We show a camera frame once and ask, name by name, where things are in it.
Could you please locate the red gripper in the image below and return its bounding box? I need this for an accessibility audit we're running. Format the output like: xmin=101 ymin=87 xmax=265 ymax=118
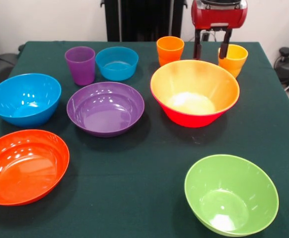
xmin=191 ymin=0 xmax=249 ymax=61

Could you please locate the large orange bowl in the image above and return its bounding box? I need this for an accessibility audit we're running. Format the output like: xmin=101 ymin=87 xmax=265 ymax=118
xmin=150 ymin=59 xmax=241 ymax=116

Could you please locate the pink bowl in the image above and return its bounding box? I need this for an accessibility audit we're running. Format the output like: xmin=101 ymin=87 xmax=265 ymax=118
xmin=151 ymin=91 xmax=231 ymax=129

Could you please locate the purple bowl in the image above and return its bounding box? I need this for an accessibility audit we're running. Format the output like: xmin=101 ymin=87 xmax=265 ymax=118
xmin=66 ymin=81 xmax=145 ymax=138

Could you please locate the green bowl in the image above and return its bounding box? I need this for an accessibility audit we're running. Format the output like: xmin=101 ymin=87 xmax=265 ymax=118
xmin=184 ymin=154 xmax=280 ymax=237

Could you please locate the yellow cup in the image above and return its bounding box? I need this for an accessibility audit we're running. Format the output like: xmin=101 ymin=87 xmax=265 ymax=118
xmin=217 ymin=44 xmax=249 ymax=79

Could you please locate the orange cup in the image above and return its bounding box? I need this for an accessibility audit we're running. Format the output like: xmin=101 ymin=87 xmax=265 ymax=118
xmin=156 ymin=36 xmax=185 ymax=67

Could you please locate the small blue bowl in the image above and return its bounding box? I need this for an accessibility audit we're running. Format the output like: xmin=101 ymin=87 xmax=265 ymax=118
xmin=95 ymin=46 xmax=140 ymax=82

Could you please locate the purple cup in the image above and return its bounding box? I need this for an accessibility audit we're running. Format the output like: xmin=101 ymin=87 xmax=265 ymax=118
xmin=65 ymin=46 xmax=96 ymax=86

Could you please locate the dark green table cloth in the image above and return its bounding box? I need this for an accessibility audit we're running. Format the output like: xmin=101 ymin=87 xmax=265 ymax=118
xmin=0 ymin=41 xmax=289 ymax=238

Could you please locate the large blue bowl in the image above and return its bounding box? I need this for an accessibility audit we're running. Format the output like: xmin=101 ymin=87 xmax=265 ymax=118
xmin=0 ymin=73 xmax=62 ymax=127

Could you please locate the red bowl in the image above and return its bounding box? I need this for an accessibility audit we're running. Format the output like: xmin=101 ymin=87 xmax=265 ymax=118
xmin=0 ymin=129 xmax=71 ymax=206

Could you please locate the black wall cable with plug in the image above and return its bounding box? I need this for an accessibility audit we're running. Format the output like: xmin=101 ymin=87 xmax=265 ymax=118
xmin=189 ymin=29 xmax=218 ymax=42

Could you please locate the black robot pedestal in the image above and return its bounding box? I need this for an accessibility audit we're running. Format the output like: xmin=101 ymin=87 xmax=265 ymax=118
xmin=101 ymin=0 xmax=188 ymax=42

